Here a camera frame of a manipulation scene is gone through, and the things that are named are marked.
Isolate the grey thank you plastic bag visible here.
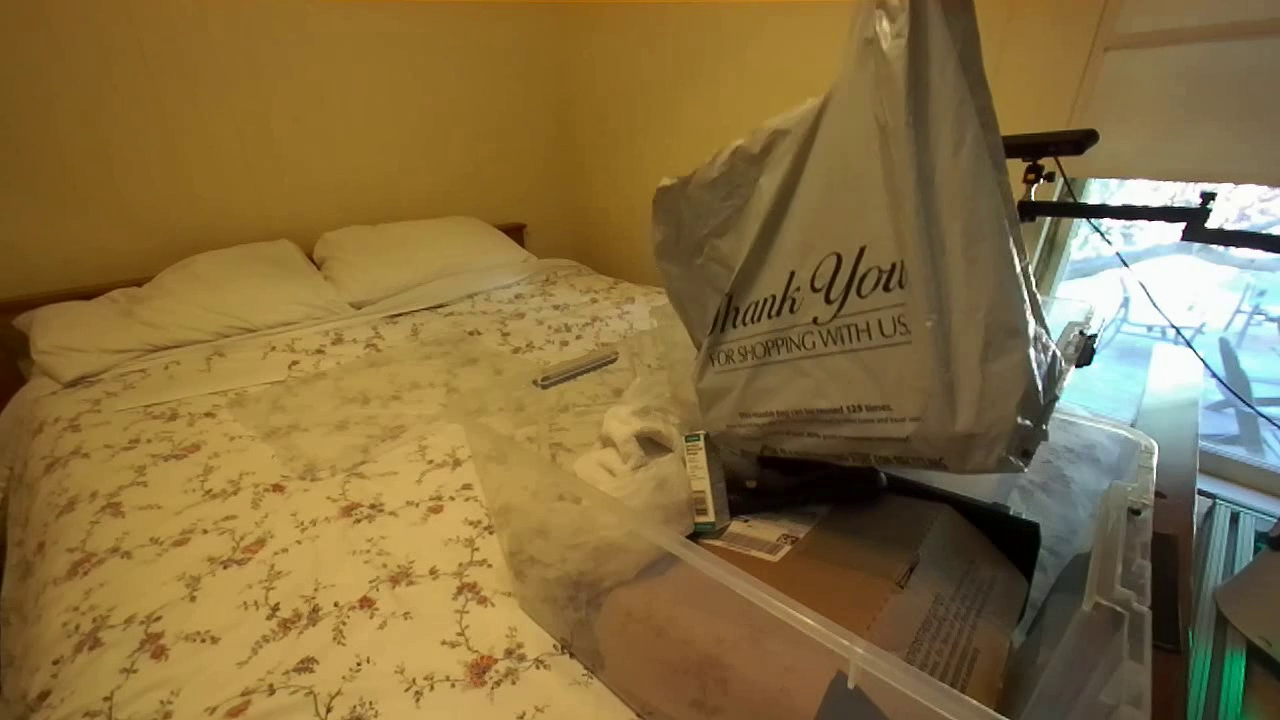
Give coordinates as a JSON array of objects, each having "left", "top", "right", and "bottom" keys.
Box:
[{"left": 647, "top": 0, "right": 1053, "bottom": 472}]

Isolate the large clear plastic storage box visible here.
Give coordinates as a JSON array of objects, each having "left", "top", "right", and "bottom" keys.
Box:
[{"left": 462, "top": 413, "right": 1163, "bottom": 720}]

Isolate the brown cardboard box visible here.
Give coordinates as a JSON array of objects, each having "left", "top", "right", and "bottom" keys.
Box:
[{"left": 584, "top": 491, "right": 1034, "bottom": 715}]

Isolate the grey remote control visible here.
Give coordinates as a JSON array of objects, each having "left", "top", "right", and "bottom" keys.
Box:
[{"left": 533, "top": 345, "right": 623, "bottom": 391}]

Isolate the white crumpled cloth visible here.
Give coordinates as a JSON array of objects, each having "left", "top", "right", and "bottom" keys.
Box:
[{"left": 584, "top": 395, "right": 691, "bottom": 491}]

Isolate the green and white carton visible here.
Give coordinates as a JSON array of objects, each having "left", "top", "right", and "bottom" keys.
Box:
[{"left": 680, "top": 428, "right": 737, "bottom": 542}]

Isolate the small white pillow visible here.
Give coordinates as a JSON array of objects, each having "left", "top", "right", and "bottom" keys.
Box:
[{"left": 309, "top": 211, "right": 534, "bottom": 311}]

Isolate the floral duvet bed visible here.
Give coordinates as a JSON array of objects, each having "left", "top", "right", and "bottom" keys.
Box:
[{"left": 0, "top": 255, "right": 712, "bottom": 720}]

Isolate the large white pillow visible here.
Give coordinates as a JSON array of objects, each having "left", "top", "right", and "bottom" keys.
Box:
[{"left": 11, "top": 238, "right": 354, "bottom": 391}]

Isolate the window glass pane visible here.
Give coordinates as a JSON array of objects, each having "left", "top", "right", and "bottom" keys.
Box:
[{"left": 1042, "top": 177, "right": 1280, "bottom": 491}]

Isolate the white roller blind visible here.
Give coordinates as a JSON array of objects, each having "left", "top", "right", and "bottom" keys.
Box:
[{"left": 1066, "top": 0, "right": 1280, "bottom": 191}]

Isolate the white radiator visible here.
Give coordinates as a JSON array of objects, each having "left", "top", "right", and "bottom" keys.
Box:
[{"left": 1184, "top": 478, "right": 1280, "bottom": 720}]

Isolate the round grey stand base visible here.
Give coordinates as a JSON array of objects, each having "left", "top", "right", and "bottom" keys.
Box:
[{"left": 1210, "top": 554, "right": 1280, "bottom": 672}]

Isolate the black exterior camera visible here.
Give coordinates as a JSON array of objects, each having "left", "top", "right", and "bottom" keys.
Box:
[{"left": 994, "top": 124, "right": 1103, "bottom": 167}]

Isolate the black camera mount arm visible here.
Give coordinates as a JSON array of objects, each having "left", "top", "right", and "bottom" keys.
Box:
[{"left": 1006, "top": 157, "right": 1280, "bottom": 255}]

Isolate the thin grey cable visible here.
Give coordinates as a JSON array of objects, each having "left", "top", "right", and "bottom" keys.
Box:
[{"left": 1054, "top": 164, "right": 1280, "bottom": 431}]

